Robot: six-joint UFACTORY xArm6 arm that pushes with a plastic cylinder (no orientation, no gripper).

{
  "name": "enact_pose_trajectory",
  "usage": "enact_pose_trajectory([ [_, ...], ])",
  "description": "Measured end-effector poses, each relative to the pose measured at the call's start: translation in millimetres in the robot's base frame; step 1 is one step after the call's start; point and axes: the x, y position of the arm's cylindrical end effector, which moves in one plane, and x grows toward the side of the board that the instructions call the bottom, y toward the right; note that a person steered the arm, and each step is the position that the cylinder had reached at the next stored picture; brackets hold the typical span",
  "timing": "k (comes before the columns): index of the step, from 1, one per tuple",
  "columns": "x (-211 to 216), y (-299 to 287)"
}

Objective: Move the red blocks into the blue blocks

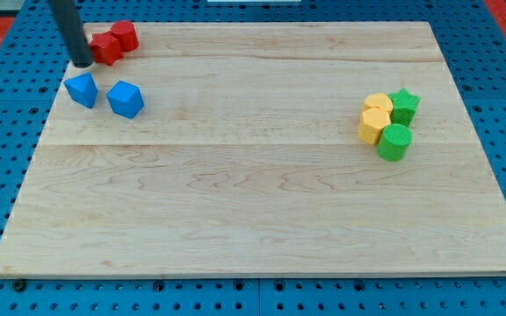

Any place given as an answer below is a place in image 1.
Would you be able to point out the red cylinder block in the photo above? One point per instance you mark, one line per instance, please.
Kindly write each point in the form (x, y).
(124, 31)

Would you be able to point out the red star block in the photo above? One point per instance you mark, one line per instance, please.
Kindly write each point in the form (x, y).
(105, 48)

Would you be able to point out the wooden board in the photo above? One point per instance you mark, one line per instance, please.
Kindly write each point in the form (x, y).
(245, 161)

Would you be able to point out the yellow hexagon block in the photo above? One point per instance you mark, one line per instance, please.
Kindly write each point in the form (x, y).
(371, 125)

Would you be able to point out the blue cube block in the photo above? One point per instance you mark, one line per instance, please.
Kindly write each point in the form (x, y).
(125, 99)

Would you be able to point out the yellow cylinder block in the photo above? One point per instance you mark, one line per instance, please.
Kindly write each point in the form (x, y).
(379, 100)

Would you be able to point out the green cylinder block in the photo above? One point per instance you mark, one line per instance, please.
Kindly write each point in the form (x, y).
(394, 142)

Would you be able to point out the green star block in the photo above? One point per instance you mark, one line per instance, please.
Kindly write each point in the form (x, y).
(404, 107)

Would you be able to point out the blue triangular block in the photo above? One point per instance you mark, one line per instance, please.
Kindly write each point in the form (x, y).
(82, 89)

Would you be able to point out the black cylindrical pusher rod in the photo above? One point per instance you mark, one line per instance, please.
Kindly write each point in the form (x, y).
(71, 29)

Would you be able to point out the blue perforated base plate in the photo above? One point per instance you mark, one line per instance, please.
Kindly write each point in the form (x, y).
(33, 59)

